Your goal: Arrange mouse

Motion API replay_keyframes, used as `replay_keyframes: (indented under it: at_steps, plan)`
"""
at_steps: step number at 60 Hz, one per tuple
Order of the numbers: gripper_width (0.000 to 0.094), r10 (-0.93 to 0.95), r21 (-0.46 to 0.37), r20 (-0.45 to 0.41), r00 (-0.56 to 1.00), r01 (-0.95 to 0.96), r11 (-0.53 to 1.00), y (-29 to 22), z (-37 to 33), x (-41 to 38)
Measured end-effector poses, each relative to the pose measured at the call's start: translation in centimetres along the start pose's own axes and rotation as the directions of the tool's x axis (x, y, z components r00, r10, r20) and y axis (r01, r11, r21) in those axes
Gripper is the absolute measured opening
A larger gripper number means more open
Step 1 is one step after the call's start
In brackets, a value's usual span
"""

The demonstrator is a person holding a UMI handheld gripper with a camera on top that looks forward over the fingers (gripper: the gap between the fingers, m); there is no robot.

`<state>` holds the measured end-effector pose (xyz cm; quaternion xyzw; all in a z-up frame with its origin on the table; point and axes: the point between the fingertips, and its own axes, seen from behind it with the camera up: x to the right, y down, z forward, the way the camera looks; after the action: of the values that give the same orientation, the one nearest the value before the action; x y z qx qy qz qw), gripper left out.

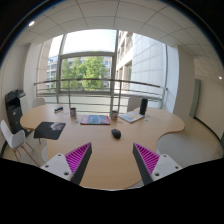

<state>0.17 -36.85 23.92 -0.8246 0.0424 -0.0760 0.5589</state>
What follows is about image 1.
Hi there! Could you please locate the black stapler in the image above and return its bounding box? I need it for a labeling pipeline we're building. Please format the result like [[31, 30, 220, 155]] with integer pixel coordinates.
[[54, 106, 63, 113]]

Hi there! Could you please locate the grey door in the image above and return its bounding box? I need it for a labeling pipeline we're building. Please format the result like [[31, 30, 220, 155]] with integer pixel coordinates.
[[189, 79, 201, 118]]

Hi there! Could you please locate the window frame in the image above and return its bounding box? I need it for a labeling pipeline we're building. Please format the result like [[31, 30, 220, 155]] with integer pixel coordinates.
[[58, 29, 117, 91]]

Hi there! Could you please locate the white chair with wooden legs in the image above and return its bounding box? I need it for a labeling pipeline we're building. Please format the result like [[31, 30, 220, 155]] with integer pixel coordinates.
[[0, 120, 38, 165]]

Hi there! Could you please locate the black mouse pad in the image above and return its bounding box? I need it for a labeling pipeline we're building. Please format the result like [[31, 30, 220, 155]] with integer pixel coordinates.
[[34, 122, 65, 140]]

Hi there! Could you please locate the white chair far left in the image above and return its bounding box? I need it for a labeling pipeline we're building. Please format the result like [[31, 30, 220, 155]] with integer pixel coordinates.
[[32, 98, 46, 108]]

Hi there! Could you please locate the red and blue book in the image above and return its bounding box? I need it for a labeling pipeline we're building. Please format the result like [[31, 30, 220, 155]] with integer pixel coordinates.
[[80, 115, 110, 125]]

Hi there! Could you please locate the black computer mouse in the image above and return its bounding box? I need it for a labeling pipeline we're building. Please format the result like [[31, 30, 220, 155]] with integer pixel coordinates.
[[111, 129, 121, 139]]

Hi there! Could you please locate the metal railing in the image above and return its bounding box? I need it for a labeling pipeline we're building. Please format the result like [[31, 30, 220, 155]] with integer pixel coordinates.
[[34, 78, 167, 115]]

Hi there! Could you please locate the mug right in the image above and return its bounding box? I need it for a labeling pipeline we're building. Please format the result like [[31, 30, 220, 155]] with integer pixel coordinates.
[[111, 110, 118, 120]]

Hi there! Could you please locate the dark mug left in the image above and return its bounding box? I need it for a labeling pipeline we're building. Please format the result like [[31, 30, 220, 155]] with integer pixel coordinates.
[[70, 107, 77, 118]]

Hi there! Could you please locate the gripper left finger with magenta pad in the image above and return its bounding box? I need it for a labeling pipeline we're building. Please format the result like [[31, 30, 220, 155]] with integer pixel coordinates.
[[42, 143, 92, 185]]

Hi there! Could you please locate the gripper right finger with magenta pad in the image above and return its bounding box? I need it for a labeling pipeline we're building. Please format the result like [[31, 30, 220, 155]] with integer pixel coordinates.
[[133, 143, 182, 185]]

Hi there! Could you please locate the white chair far right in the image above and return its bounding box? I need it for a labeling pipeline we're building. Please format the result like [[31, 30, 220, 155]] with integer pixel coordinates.
[[127, 96, 141, 111]]

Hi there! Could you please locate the black cylindrical speaker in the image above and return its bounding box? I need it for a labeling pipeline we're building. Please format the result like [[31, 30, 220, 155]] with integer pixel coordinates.
[[139, 98, 148, 115]]

